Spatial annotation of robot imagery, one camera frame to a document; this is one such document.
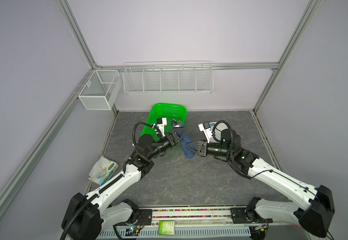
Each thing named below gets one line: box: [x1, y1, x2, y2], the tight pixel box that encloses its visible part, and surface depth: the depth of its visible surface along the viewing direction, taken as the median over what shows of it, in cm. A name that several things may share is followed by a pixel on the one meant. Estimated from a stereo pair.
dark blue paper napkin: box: [176, 130, 197, 159], surface depth 66 cm
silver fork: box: [172, 119, 183, 128], surface depth 69 cm
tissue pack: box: [88, 155, 119, 186], surface depth 85 cm
